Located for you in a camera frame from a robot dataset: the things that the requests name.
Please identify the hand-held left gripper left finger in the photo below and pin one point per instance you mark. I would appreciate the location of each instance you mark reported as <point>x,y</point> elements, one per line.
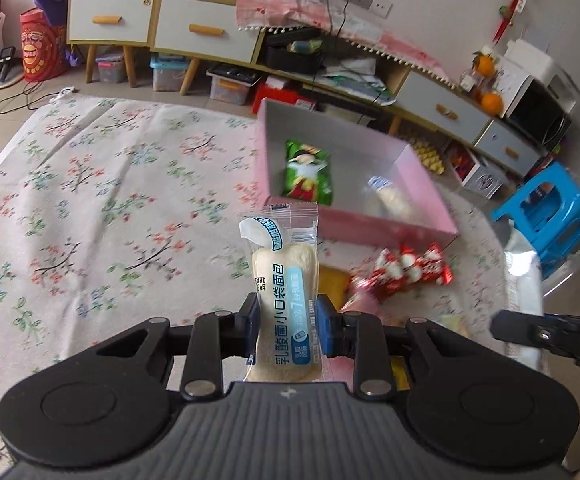
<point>251,327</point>

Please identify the pink checked cloth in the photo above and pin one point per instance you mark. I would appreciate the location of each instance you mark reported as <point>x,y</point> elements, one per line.
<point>290,7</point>

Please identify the white power strip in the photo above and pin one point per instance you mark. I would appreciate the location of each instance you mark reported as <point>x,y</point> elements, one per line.
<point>66,91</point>

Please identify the blue plastic stool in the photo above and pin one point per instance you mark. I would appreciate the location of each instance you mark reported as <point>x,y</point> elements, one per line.
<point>544,210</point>

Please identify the green snack packet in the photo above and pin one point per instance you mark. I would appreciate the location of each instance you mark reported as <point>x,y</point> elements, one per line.
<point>307,172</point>

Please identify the white cabinet drawer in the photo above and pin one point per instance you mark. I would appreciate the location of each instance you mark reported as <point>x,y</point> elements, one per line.
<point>509,147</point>
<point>439,105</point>
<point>110,10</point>
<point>205,17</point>

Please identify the yellow egg tray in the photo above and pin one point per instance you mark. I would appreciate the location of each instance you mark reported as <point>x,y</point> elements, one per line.
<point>427,155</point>

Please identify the low wooden cabinet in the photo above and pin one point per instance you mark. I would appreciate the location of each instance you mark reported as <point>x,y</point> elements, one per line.
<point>419,85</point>

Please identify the pink cardboard box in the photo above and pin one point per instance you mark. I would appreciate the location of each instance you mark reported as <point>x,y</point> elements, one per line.
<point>364,160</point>

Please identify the red white candy packet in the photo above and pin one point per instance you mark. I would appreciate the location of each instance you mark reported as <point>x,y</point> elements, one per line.
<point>432,262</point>
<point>387,272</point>

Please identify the red cardboard box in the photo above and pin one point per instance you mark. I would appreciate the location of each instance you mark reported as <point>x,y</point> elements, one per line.
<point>280,99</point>

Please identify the pink clear snack packet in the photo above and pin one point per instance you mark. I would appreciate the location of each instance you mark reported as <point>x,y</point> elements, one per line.
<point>362,305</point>

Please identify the orange fruit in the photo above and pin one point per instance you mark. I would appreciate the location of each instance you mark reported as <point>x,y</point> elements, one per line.
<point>493,103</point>
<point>485,65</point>

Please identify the white patterned box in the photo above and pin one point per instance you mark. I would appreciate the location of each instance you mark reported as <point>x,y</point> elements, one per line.
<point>484,177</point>

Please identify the clear bread packet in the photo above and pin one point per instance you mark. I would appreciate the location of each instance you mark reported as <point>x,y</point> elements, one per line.
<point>389,197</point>

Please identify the clear storage bin pink lid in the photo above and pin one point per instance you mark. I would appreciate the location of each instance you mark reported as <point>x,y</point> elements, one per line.
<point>111,69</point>

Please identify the red hanging decoration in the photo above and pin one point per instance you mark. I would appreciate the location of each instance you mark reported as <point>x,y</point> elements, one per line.
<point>512,5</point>

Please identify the stack of papers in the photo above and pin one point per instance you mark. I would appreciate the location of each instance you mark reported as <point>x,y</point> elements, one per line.
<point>354,77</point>

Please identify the pale yellow snack packet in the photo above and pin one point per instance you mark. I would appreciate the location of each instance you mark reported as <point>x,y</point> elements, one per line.
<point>452,324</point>

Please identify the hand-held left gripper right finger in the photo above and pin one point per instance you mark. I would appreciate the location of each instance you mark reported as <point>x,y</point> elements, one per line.
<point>326,330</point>

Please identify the red printed bag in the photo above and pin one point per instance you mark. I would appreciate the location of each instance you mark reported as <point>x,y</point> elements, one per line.
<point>42,45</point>

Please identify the floral blanket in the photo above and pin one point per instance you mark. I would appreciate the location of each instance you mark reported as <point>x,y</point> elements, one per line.
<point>95,185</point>

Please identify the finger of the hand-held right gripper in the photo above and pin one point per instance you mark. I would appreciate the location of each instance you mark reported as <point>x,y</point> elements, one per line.
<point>519,327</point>

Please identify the white blue bread packet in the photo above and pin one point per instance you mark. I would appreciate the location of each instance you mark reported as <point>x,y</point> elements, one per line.
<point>282,270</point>

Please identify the white microwave oven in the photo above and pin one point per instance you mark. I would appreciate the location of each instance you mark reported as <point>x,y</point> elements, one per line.
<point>534,105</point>

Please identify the clear storage bin blue lid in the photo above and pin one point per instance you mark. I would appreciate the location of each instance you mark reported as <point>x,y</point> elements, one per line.
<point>169,74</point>

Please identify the black open box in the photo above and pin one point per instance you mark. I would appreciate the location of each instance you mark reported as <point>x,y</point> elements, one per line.
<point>292,55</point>

